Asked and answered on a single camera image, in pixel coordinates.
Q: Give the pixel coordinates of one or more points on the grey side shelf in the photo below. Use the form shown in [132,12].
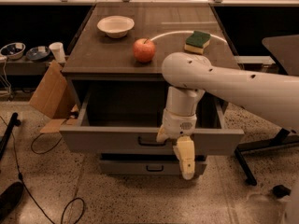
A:
[24,67]

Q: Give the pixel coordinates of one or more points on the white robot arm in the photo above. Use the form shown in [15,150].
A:
[269,96]

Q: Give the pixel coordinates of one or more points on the green yellow sponge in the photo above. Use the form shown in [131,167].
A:
[197,42]

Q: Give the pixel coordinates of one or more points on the grey drawer cabinet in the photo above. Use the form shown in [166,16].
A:
[108,67]

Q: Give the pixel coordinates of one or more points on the grey drawer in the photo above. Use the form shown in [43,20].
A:
[121,133]
[139,164]

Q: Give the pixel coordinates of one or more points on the blue patterned bowl left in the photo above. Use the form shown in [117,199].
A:
[13,51]

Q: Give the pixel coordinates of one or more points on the white bowl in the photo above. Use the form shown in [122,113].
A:
[116,26]

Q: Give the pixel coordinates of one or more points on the black pole left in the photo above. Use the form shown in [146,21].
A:
[13,122]

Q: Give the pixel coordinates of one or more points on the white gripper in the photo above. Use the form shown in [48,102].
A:
[177,124]

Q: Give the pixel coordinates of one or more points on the blue bowl right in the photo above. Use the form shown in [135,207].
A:
[38,54]

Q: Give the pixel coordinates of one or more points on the black caster foot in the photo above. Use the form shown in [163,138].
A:
[281,191]

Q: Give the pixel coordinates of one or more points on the red apple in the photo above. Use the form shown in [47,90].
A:
[144,50]

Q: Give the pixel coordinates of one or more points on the white paper cup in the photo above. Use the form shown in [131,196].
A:
[57,49]

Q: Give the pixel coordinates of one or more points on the brown cardboard box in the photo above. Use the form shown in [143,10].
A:
[54,99]

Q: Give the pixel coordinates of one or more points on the black shoe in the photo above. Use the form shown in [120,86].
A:
[9,199]

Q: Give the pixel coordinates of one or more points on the grey top drawer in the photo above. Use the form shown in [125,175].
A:
[121,133]

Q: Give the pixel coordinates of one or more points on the grey bottom drawer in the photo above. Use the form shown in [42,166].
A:
[139,164]

